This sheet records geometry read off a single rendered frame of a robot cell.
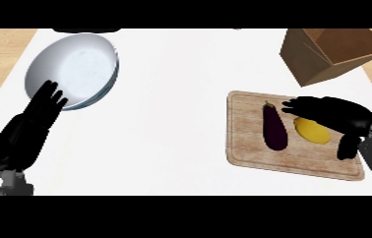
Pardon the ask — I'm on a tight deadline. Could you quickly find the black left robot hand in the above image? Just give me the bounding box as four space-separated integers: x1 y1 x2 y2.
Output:
0 80 70 173

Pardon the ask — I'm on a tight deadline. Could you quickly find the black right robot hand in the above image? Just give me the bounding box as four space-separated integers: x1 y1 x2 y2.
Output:
281 95 372 161

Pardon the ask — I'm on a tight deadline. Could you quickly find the yellow lemon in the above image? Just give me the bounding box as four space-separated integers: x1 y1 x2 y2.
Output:
294 116 333 146

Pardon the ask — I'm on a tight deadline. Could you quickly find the brown cardboard box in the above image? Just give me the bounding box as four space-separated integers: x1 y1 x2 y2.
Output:
279 29 372 88

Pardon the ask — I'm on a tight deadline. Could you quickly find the wooden cutting board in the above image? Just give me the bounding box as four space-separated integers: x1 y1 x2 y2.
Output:
226 89 367 182

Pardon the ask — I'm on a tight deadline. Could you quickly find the dark purple eggplant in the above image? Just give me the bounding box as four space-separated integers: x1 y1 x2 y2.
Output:
262 100 291 151

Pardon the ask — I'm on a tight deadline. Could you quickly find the white bowl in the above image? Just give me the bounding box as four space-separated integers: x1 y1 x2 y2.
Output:
24 32 122 111

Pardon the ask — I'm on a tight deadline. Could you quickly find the black object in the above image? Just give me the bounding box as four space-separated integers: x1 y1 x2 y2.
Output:
51 28 123 34

